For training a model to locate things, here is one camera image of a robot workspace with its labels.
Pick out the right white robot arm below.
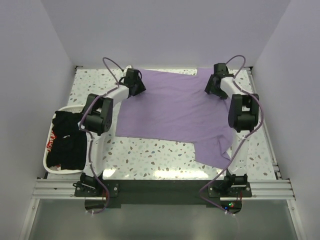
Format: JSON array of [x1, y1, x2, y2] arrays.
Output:
[[205, 63, 260, 198]]

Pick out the purple t-shirt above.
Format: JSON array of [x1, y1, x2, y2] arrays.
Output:
[[115, 68, 233, 169]]

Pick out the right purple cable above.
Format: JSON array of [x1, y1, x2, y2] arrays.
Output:
[[199, 55, 265, 213]]

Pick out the black clothes in basket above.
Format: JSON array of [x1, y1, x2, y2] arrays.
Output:
[[46, 111, 87, 171]]

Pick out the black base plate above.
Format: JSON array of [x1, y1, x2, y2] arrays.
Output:
[[73, 180, 253, 211]]

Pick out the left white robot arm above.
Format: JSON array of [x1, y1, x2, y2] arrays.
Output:
[[73, 68, 146, 197]]

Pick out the aluminium rail frame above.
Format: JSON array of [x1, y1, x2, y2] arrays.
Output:
[[32, 68, 294, 209]]

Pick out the white laundry basket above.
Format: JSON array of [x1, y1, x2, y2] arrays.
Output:
[[43, 105, 87, 175]]

